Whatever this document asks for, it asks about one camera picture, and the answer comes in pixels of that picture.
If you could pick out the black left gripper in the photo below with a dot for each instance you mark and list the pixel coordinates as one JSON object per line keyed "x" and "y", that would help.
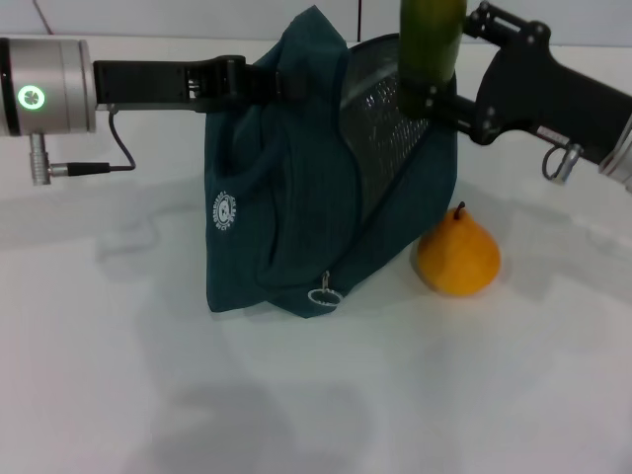
{"x": 148, "y": 81}

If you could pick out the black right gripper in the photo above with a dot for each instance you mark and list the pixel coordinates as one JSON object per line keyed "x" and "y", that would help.
{"x": 548, "y": 94}

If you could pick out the green cucumber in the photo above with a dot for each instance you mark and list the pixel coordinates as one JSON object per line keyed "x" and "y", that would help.
{"x": 429, "y": 44}

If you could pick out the dark teal fabric lunch bag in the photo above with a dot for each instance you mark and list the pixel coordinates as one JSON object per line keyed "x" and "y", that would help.
{"x": 306, "y": 197}

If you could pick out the orange-yellow pear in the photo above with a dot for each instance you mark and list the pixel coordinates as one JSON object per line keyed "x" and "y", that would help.
{"x": 459, "y": 257}

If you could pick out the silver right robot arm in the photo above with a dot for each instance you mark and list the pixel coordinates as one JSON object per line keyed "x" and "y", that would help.
{"x": 619, "y": 158}

